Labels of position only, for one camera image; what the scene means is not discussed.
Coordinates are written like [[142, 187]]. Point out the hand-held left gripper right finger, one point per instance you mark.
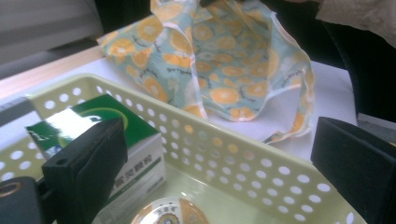
[[358, 168]]

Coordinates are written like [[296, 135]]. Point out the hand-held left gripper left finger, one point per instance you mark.
[[87, 174]]

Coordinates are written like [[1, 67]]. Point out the short green white medicine box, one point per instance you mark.
[[140, 130]]

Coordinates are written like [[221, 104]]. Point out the orange-print fabric bag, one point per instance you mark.
[[230, 71]]

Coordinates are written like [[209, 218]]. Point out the round orange-lidded metal tin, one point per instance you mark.
[[186, 214]]

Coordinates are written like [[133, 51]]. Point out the pale yellow perforated plastic basket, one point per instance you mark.
[[202, 193]]

